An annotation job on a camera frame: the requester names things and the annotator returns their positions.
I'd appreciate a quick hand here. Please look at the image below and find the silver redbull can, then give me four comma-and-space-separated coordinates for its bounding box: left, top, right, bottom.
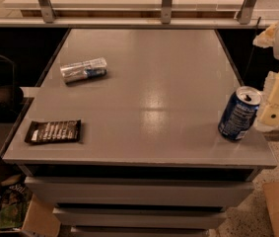
60, 57, 107, 84

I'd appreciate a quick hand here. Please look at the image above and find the grey drawer cabinet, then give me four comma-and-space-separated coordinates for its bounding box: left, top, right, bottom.
4, 30, 276, 237

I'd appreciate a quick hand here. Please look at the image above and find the metal bracket middle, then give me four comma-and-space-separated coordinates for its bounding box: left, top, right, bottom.
161, 0, 173, 24

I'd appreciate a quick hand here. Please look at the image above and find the cardboard box with magazines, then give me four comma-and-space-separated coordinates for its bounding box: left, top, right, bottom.
0, 174, 61, 237

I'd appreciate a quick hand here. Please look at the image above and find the dark brown snack bar wrapper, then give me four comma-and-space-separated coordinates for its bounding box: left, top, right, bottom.
25, 119, 81, 144

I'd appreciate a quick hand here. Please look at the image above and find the metal bracket left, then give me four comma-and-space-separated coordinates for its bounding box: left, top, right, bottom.
37, 0, 55, 23

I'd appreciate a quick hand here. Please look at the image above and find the metal bracket right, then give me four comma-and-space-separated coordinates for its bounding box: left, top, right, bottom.
237, 0, 257, 25

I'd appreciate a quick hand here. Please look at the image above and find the metal bracket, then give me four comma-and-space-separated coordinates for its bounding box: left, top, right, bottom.
237, 0, 257, 25
161, 0, 173, 24
37, 0, 55, 23

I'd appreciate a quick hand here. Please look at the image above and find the blue pepsi can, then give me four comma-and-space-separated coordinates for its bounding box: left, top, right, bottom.
218, 86, 262, 141

